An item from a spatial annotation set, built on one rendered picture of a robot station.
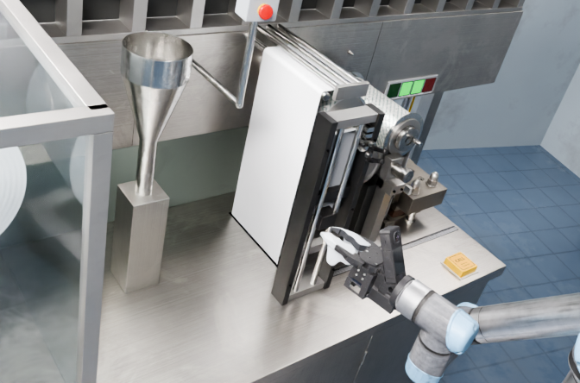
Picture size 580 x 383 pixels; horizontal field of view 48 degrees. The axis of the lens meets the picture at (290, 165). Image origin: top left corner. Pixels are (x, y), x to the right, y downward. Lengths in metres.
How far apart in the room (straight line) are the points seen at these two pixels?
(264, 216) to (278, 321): 0.30
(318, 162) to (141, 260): 0.49
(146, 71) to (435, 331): 0.74
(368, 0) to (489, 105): 2.73
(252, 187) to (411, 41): 0.76
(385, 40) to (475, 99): 2.47
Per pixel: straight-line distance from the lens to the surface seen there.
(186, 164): 1.85
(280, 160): 1.66
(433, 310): 1.29
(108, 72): 1.58
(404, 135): 1.78
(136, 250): 1.56
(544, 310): 1.33
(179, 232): 1.83
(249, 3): 1.29
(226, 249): 1.80
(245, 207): 1.85
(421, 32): 2.21
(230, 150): 1.91
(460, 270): 1.96
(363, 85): 1.54
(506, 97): 4.69
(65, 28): 1.51
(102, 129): 0.94
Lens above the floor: 2.07
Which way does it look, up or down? 32 degrees down
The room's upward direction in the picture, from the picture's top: 14 degrees clockwise
